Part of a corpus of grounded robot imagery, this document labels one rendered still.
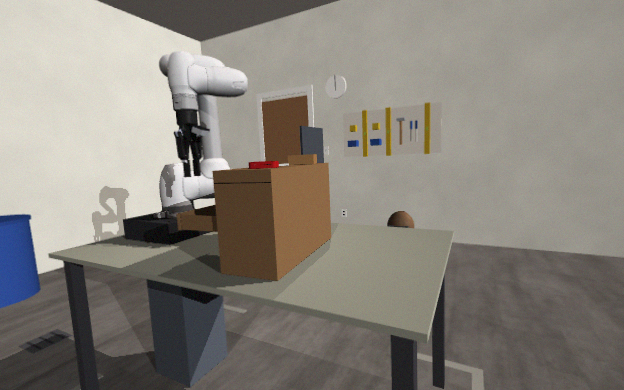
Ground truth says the brown wooden tool chest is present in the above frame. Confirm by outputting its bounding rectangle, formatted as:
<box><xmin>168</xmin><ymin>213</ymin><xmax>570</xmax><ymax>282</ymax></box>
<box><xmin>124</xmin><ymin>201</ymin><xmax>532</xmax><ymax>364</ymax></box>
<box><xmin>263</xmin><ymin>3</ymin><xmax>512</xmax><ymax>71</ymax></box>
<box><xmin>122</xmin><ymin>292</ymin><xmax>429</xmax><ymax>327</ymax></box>
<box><xmin>176</xmin><ymin>163</ymin><xmax>331</xmax><ymax>281</ymax></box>

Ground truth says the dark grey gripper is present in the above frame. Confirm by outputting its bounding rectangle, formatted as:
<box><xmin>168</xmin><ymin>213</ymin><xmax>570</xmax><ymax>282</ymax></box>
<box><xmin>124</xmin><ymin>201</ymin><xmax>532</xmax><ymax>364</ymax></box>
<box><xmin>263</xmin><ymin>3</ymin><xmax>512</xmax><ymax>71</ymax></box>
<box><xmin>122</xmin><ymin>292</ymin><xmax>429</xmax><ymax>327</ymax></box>
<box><xmin>174</xmin><ymin>110</ymin><xmax>202</xmax><ymax>177</ymax></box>

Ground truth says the red rectangular tin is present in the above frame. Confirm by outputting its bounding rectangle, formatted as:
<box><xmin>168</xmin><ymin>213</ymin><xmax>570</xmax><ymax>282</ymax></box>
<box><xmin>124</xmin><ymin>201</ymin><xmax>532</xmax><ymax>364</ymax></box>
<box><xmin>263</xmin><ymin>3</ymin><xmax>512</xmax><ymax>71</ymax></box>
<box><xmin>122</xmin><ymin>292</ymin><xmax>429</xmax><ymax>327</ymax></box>
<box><xmin>249</xmin><ymin>161</ymin><xmax>279</xmax><ymax>169</ymax></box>

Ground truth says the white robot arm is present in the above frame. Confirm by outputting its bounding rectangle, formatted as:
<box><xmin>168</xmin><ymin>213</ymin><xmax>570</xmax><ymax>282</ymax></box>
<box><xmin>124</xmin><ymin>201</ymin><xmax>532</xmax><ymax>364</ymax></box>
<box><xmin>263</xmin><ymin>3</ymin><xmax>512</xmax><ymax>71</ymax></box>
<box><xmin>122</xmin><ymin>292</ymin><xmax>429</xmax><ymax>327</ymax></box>
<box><xmin>153</xmin><ymin>51</ymin><xmax>247</xmax><ymax>219</ymax></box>

